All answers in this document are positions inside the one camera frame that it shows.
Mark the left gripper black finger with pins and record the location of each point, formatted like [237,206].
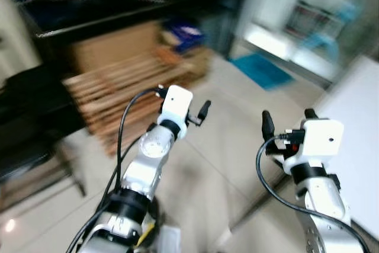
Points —
[205,111]

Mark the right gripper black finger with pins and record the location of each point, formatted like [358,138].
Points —
[269,125]
[310,114]

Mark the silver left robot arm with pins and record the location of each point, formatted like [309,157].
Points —
[142,170]

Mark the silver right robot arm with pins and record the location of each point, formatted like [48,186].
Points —
[323,205]

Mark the black round rubbish bin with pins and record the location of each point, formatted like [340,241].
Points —
[151,217]

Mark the small printed cardboard box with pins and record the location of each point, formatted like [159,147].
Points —
[198,63]

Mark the blue floor mat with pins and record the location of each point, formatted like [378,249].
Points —
[260,70]

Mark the blue pack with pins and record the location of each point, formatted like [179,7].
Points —
[185,34]

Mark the wooden slatted rack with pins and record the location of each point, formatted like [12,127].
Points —
[112,96]

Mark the large brown cardboard box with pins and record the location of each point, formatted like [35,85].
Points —
[112,48]

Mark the white glass door cabinet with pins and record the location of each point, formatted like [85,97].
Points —
[278,4]

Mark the white plastic scrap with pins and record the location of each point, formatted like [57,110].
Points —
[169,241]

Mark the black desk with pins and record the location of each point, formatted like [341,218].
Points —
[118,7]

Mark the black folding chair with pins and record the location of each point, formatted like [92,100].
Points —
[29,111]

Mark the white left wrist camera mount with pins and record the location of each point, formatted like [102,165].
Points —
[176,103]

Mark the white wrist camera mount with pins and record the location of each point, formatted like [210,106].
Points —
[176,103]
[320,140]

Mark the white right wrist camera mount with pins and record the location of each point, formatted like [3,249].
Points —
[320,140]

